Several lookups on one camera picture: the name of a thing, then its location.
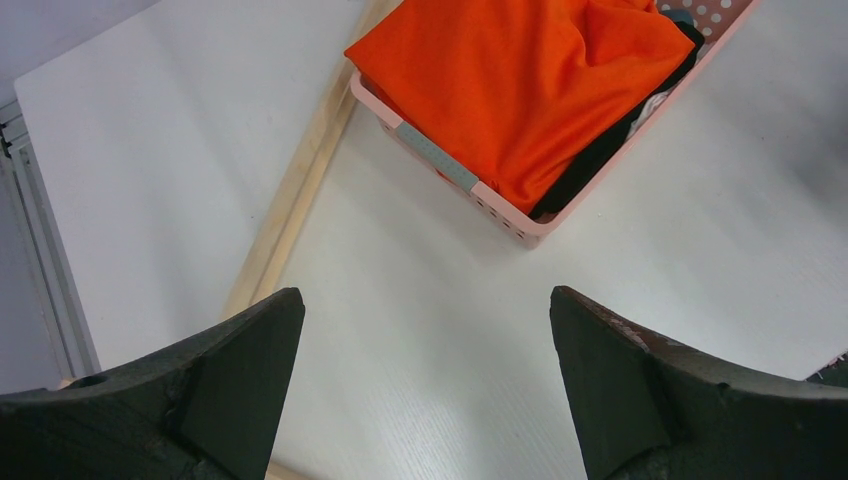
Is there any dark garment under orange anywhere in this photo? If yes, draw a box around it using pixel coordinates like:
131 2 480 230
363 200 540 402
529 9 705 221

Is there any orange folded garment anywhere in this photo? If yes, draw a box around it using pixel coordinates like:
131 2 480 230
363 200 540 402
346 1 698 214

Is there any pink perforated plastic basket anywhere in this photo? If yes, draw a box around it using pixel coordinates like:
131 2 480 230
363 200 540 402
349 1 760 249

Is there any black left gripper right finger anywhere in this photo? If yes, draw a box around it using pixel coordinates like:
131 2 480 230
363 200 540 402
549 286 847 479

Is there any wooden clothes rack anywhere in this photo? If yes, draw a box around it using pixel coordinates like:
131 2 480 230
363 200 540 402
56 0 405 480

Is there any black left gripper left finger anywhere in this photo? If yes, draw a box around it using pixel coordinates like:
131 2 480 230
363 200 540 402
1 288 306 479

